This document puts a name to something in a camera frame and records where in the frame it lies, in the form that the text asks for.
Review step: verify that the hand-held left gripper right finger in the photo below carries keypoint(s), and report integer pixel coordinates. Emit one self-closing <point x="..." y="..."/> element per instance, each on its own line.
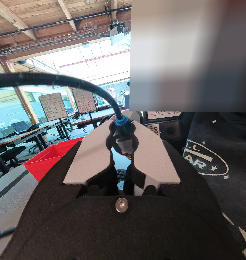
<point x="155" y="158"/>

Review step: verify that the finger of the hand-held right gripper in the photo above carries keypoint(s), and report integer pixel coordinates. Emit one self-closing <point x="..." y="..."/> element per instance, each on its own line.
<point x="133" y="115"/>

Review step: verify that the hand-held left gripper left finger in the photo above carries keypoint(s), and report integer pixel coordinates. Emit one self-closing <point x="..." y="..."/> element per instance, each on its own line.
<point x="90" y="156"/>

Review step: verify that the red plastic bin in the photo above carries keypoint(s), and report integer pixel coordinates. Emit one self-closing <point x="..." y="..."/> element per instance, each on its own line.
<point x="45" y="160"/>

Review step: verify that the long wooden office desk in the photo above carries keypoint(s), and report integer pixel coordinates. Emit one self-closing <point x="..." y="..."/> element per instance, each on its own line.
<point x="98" y="114"/>
<point x="13" y="139"/>

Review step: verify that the black dimpled pad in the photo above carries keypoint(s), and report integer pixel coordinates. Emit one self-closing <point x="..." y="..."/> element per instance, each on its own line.
<point x="121" y="174"/>

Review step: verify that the handwritten whiteboard on stand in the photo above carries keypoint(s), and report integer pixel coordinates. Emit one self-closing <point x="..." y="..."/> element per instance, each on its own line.
<point x="84" y="100"/>
<point x="53" y="106"/>

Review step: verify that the person's black printed sweatshirt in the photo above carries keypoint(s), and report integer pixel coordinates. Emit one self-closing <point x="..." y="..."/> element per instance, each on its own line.
<point x="226" y="142"/>

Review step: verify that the black office chair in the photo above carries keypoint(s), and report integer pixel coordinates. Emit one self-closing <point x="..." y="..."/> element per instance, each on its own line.
<point x="11" y="152"/>
<point x="20" y="126"/>

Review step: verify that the white ceiling projector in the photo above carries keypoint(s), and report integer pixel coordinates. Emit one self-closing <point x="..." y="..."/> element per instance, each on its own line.
<point x="117" y="34"/>

